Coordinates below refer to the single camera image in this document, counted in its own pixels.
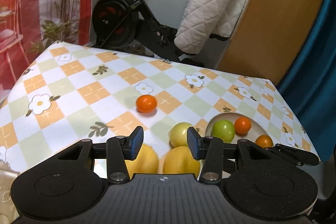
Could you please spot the black exercise bike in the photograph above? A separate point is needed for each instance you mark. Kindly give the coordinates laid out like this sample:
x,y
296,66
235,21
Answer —
x,y
117,23

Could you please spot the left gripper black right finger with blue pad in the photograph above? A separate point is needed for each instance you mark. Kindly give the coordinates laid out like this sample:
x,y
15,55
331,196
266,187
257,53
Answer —
x,y
210,150

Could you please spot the pale yellow-green round fruit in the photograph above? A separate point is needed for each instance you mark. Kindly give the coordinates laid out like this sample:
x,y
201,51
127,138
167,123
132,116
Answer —
x,y
178,134

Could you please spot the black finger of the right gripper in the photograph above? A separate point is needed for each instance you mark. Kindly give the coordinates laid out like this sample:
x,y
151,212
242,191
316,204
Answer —
x,y
295,156

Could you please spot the beige round plate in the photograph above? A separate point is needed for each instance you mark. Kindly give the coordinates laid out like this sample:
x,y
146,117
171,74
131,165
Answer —
x,y
255,131

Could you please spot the teal curtain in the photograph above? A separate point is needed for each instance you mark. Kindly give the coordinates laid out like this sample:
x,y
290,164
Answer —
x,y
309,84

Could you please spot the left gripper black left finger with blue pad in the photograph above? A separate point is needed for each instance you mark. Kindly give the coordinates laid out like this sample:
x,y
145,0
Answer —
x,y
118,150

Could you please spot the yellow lemon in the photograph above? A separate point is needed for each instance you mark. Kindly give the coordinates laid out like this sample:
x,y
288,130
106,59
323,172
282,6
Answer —
x,y
147,161
180,161

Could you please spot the dark orange tangerine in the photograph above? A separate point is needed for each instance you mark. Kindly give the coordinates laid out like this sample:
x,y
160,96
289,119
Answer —
x,y
264,141

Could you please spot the green apple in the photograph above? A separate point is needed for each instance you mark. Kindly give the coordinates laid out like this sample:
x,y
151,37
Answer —
x,y
224,129

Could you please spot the brown wooden board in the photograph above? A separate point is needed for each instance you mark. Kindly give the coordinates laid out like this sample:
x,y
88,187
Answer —
x,y
268,37

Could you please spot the small red-orange tomato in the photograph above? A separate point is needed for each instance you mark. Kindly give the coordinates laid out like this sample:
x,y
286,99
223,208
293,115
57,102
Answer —
x,y
146,103

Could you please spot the white quilted blanket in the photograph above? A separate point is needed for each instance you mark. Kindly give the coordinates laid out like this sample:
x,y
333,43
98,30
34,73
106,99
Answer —
x,y
203,18

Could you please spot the red printed backdrop curtain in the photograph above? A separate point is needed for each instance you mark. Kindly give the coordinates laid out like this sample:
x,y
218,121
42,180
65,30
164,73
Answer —
x,y
28,27

